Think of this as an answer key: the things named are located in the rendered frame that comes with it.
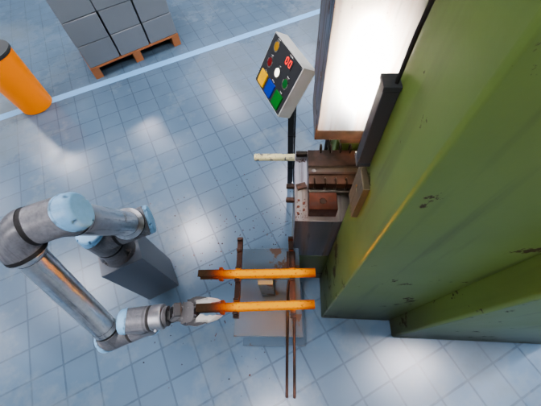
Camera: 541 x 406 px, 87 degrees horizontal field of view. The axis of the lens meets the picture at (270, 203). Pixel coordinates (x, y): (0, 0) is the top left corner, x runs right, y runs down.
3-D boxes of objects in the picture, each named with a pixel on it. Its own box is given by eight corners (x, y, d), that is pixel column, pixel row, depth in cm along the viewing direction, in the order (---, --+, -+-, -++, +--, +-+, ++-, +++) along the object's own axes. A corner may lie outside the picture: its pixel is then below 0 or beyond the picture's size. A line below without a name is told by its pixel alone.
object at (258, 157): (254, 163, 181) (253, 158, 177) (254, 156, 184) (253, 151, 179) (324, 163, 178) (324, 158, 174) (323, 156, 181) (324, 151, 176)
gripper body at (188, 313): (201, 304, 111) (171, 308, 111) (195, 299, 104) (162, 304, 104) (200, 325, 107) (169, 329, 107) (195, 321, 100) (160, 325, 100)
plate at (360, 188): (351, 217, 94) (363, 189, 79) (348, 193, 98) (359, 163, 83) (357, 217, 93) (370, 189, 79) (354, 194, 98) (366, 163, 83)
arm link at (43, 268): (-44, 239, 71) (104, 362, 110) (9, 221, 73) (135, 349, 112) (-21, 213, 80) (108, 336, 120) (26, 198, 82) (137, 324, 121)
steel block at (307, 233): (292, 254, 162) (294, 221, 124) (292, 198, 181) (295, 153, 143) (392, 258, 159) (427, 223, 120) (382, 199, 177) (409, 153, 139)
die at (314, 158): (307, 192, 131) (308, 182, 123) (307, 158, 140) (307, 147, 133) (401, 194, 128) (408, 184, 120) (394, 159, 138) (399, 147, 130)
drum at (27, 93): (18, 99, 317) (-36, 46, 264) (54, 88, 323) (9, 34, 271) (18, 122, 298) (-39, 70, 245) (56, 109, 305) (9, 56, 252)
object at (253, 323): (234, 337, 124) (233, 336, 123) (239, 250, 144) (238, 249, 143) (303, 337, 123) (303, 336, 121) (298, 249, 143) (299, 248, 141)
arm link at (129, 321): (127, 310, 111) (113, 306, 103) (158, 306, 112) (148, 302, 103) (124, 337, 107) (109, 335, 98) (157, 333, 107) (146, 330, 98)
